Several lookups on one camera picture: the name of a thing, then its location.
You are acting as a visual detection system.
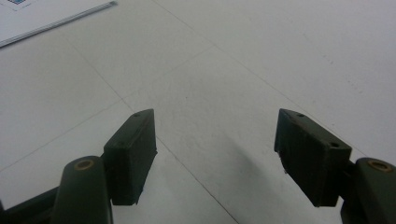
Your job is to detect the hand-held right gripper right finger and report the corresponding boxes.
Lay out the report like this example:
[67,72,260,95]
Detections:
[274,107,353,208]

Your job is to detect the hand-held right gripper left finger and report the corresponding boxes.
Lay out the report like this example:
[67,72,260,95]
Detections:
[102,108,159,206]

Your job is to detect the white paper sheet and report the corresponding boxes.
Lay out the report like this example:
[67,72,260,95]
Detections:
[0,0,119,49]

